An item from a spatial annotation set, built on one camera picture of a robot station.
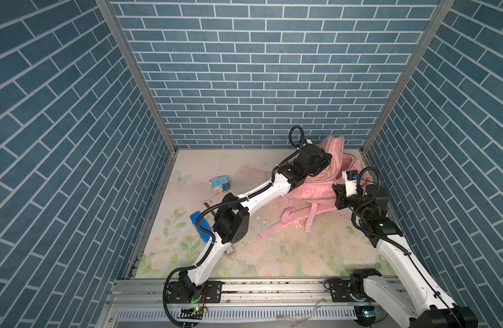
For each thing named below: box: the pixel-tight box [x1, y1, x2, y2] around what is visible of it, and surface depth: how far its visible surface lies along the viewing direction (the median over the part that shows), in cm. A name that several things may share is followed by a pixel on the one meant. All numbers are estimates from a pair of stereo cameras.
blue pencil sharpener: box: [209, 175, 230, 191], surface depth 102 cm
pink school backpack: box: [256, 135, 364, 238], surface depth 86 cm
